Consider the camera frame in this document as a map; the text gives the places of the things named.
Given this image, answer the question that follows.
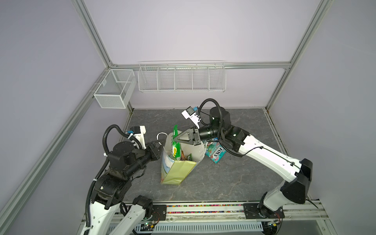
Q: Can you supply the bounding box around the white mesh basket, small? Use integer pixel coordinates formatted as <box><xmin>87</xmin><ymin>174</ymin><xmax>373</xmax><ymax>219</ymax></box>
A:
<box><xmin>94</xmin><ymin>69</ymin><xmax>137</xmax><ymax>109</ymax></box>

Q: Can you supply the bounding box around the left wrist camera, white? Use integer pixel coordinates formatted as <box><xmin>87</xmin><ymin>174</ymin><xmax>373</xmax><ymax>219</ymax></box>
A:
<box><xmin>126</xmin><ymin>125</ymin><xmax>146</xmax><ymax>149</ymax></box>

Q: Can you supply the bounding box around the purple M&M's packet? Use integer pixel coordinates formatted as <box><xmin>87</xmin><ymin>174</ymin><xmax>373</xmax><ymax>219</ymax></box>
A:
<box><xmin>181</xmin><ymin>151</ymin><xmax>192</xmax><ymax>161</ymax></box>

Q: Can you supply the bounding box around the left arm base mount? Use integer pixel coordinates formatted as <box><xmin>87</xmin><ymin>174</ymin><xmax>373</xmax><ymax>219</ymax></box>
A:
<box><xmin>143</xmin><ymin>204</ymin><xmax>167</xmax><ymax>221</ymax></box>

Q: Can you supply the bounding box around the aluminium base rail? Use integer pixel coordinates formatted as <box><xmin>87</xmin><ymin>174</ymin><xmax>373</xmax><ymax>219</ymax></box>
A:
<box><xmin>77</xmin><ymin>200</ymin><xmax>330</xmax><ymax>225</ymax></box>

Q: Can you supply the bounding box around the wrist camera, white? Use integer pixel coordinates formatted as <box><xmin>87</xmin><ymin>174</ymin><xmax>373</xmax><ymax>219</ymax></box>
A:
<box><xmin>182</xmin><ymin>106</ymin><xmax>201</xmax><ymax>129</ymax></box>
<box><xmin>126</xmin><ymin>125</ymin><xmax>146</xmax><ymax>149</ymax></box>

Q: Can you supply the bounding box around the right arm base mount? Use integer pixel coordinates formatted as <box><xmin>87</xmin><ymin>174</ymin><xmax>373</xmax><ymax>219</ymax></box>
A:
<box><xmin>243</xmin><ymin>203</ymin><xmax>285</xmax><ymax>219</ymax></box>

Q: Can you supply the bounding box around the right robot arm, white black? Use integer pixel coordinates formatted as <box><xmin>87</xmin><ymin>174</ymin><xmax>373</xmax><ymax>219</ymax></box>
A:
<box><xmin>172</xmin><ymin>98</ymin><xmax>313</xmax><ymax>218</ymax></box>

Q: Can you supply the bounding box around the white vented cable duct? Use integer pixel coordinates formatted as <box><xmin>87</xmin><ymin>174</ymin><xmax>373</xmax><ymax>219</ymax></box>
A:
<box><xmin>134</xmin><ymin>221</ymin><xmax>264</xmax><ymax>234</ymax></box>

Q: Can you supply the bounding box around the paper bag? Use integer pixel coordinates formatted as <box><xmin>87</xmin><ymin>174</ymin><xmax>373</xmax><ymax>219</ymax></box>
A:
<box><xmin>161</xmin><ymin>133</ymin><xmax>206</xmax><ymax>185</ymax></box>

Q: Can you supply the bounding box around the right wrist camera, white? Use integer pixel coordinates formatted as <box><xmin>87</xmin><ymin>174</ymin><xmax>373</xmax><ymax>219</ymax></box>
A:
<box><xmin>182</xmin><ymin>106</ymin><xmax>201</xmax><ymax>129</ymax></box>

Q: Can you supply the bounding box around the yellow green Fox's bag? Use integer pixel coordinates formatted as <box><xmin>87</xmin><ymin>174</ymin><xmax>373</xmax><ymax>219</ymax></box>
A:
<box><xmin>171</xmin><ymin>124</ymin><xmax>182</xmax><ymax>161</ymax></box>

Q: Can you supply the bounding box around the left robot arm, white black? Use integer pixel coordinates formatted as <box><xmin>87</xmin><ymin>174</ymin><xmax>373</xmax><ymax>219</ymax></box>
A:
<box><xmin>81</xmin><ymin>124</ymin><xmax>165</xmax><ymax>235</ymax></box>

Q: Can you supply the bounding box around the white wire basket, long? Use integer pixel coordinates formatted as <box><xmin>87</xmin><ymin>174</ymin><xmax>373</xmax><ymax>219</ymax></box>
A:
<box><xmin>138</xmin><ymin>60</ymin><xmax>227</xmax><ymax>93</ymax></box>

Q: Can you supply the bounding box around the teal Fox's mint bag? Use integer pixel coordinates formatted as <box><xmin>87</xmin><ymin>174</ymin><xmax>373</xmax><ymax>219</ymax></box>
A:
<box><xmin>205</xmin><ymin>142</ymin><xmax>226</xmax><ymax>164</ymax></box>

